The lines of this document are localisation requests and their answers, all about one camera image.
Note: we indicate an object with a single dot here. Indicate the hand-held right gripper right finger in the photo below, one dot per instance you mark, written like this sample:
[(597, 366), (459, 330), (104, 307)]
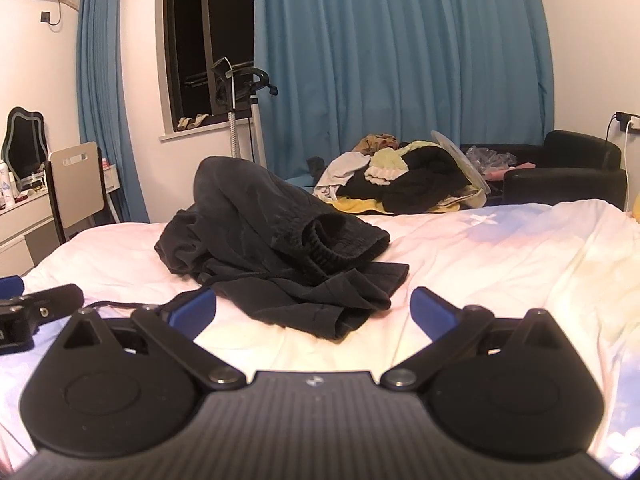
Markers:
[(432, 312)]

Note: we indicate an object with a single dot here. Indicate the white dresser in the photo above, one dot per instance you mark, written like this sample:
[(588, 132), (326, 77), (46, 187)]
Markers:
[(20, 230)]

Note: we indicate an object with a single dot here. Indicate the pale yellow knit cloth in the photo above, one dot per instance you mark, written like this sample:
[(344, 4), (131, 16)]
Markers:
[(387, 162)]

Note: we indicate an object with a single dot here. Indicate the clear round plastic lid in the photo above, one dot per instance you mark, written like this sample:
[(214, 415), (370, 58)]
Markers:
[(462, 165)]

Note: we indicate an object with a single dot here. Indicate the wide blue curtain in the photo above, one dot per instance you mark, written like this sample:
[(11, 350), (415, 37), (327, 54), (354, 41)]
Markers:
[(400, 60)]

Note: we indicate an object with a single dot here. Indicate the garment steamer stand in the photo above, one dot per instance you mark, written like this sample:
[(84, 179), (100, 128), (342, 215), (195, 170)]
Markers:
[(232, 125)]

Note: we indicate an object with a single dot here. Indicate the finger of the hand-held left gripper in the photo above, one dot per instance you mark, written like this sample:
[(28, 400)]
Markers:
[(55, 300), (11, 287)]

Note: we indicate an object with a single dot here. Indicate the black framed wavy mirror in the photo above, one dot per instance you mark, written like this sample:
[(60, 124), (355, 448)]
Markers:
[(22, 145)]

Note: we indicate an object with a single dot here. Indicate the beige chair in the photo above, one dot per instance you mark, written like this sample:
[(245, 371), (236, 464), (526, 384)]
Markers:
[(75, 185)]

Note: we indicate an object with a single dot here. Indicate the wall power outlet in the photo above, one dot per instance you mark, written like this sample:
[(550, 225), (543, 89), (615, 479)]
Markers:
[(631, 122)]

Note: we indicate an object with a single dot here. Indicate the brown patterned cloth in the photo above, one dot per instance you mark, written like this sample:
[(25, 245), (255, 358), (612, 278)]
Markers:
[(372, 143)]

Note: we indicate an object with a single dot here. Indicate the black leather sofa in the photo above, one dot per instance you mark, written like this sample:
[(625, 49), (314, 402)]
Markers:
[(565, 180)]

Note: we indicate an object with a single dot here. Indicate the white garment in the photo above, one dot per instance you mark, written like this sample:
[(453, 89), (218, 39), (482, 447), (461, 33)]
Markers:
[(340, 172)]

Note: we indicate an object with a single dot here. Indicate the dark window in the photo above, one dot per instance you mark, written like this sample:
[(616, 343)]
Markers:
[(190, 35)]

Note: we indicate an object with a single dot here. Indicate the black pants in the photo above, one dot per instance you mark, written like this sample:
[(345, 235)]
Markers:
[(260, 240)]

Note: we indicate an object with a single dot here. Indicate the clear plastic bag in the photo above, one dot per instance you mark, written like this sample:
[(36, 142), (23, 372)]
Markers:
[(492, 159)]

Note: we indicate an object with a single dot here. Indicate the narrow blue curtain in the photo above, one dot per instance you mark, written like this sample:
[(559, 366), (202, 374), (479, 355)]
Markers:
[(100, 110)]

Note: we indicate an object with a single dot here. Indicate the pastel printed bed blanket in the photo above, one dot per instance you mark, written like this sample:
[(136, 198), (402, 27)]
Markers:
[(500, 270)]

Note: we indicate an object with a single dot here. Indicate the beige cloth on sill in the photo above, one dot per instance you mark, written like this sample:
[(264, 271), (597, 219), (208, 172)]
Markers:
[(192, 122)]

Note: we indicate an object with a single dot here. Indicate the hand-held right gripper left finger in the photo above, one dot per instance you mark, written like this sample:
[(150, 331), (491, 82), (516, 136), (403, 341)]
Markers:
[(192, 310)]

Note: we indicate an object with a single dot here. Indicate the dark grey sock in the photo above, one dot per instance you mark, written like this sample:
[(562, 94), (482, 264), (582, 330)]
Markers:
[(316, 166)]

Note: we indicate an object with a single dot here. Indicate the pink cloth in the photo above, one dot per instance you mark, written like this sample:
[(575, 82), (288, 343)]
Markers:
[(500, 174)]

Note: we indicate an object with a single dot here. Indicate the black wall socket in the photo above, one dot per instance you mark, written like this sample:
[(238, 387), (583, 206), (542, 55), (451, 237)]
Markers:
[(46, 16)]

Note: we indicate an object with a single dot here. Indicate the white bottle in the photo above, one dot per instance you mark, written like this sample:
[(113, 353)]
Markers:
[(7, 185)]

